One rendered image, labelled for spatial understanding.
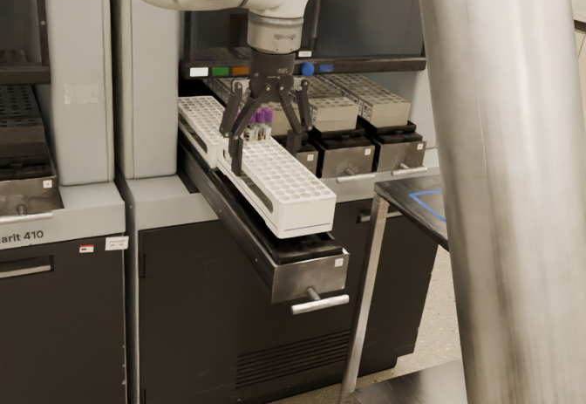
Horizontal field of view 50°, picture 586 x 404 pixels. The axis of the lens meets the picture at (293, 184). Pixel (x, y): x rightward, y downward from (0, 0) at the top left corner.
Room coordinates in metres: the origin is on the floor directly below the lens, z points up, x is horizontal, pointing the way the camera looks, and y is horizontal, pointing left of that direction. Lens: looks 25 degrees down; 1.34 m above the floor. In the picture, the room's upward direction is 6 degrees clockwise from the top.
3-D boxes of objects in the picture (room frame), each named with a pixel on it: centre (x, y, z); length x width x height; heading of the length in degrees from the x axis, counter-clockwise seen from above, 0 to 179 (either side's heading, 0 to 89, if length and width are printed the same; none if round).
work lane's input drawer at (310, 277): (1.13, 0.11, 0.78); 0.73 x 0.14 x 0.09; 28
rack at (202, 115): (1.29, 0.19, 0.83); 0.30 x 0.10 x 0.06; 28
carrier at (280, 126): (1.35, 0.05, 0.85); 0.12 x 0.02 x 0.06; 119
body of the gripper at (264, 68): (1.04, 0.06, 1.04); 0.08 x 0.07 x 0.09; 118
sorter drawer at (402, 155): (1.70, -0.11, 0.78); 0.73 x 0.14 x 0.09; 28
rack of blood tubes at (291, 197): (1.01, 0.04, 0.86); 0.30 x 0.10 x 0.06; 28
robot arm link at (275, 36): (1.04, 0.06, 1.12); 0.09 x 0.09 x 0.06
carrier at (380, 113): (1.49, -0.22, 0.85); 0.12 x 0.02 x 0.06; 117
